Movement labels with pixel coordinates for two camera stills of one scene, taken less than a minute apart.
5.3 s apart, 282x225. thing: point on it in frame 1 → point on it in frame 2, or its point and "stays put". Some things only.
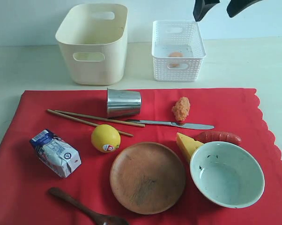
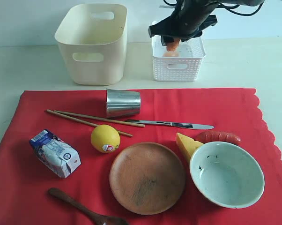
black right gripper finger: (202, 7) → (189, 19)
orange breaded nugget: (181, 108) → (172, 47)
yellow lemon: (106, 138) stays put
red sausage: (208, 136) stays put
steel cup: (122, 103) stays put
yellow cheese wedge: (188, 145) stays put
